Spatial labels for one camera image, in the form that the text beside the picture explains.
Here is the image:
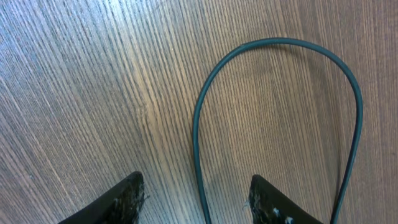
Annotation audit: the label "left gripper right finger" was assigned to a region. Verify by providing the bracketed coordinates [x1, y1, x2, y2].
[248, 174, 322, 224]

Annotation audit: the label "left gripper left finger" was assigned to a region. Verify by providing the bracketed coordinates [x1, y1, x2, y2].
[60, 171, 145, 224]

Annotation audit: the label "black usb cables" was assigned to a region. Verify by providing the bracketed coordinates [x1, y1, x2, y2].
[192, 37, 364, 224]

